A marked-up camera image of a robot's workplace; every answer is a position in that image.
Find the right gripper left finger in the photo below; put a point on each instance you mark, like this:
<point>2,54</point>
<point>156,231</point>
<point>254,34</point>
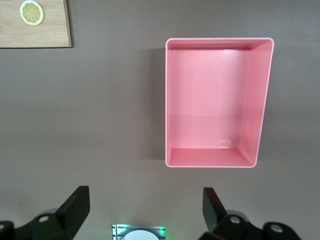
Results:
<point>72,212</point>

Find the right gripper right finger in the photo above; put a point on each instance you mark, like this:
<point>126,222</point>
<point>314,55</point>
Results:
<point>215,215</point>

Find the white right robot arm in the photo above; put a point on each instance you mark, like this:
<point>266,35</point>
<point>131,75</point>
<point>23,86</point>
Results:
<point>142,236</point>

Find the pink plastic bin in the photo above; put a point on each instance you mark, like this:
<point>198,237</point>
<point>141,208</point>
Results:
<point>207,100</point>

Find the wooden cutting board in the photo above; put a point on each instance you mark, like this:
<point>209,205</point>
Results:
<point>37,35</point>

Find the yellow lemon slice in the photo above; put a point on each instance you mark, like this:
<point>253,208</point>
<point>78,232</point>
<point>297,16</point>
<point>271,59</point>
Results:
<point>32,12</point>

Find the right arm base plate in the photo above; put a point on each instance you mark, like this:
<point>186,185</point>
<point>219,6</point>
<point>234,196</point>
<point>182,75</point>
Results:
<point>117,230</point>

